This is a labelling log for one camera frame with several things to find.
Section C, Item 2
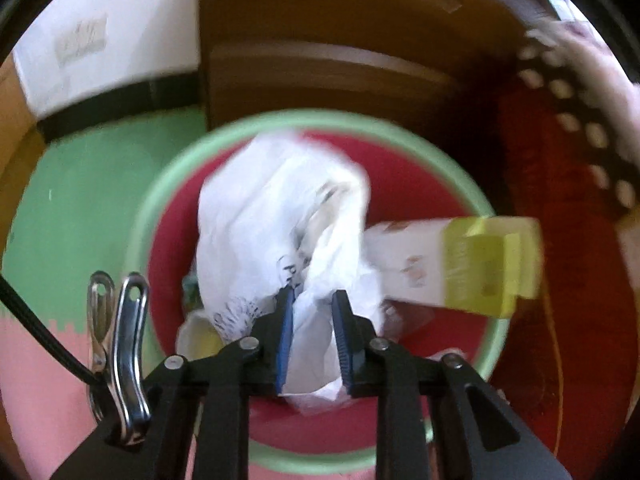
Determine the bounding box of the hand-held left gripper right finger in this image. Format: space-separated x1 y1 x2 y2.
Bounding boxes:
331 290 573 480

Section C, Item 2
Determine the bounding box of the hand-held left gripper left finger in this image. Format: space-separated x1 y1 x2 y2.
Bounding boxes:
50 285 296 480

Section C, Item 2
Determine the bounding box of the white plastic bag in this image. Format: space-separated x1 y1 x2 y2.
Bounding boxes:
196 132 386 413

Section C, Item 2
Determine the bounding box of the yellow-green and white box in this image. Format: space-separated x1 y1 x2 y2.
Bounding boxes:
364 215 545 320

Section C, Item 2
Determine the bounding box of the red bin with green rim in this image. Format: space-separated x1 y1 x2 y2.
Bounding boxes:
122 110 511 471

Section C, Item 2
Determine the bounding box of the metal spring clip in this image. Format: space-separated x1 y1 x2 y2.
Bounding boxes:
86 270 152 446

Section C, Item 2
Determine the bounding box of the green foam mat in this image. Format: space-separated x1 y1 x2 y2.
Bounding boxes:
0 107 211 328

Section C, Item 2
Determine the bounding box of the red blanket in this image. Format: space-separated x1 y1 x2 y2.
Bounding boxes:
492 85 640 461

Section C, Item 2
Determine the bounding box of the pink foam mat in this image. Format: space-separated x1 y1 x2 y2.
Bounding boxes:
0 305 381 480

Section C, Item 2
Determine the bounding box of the dark wooden nightstand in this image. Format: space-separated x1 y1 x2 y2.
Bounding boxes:
197 0 551 131

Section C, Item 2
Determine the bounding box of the brown polka dot blanket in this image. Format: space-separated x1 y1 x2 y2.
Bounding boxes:
515 27 640 221

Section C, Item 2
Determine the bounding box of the light wooden wardrobe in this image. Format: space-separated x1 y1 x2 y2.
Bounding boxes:
0 55 48 191

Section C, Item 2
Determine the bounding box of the black cable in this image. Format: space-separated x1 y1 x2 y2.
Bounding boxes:
0 275 98 391

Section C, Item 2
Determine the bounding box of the white wall socket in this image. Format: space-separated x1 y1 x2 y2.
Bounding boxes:
54 17 110 63

